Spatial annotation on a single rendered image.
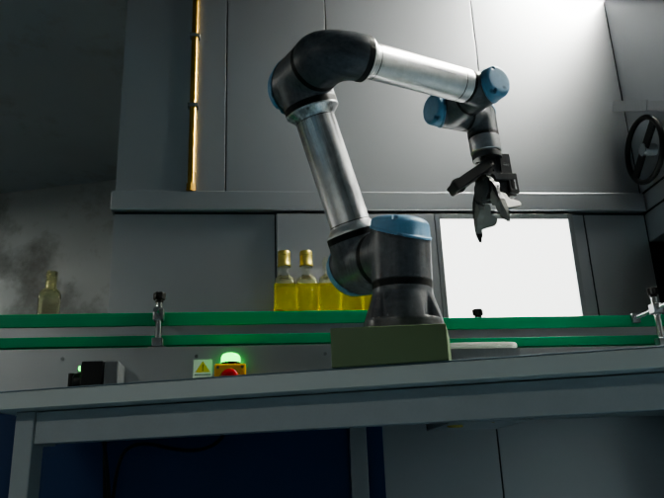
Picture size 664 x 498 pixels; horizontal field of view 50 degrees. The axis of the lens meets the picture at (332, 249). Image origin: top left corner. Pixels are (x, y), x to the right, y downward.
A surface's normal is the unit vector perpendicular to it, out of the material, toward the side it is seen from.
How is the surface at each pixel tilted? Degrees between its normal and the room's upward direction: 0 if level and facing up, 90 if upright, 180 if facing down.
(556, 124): 90
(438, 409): 90
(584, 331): 90
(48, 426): 90
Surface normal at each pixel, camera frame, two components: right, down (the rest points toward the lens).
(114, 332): 0.10, -0.32
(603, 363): -0.19, -0.31
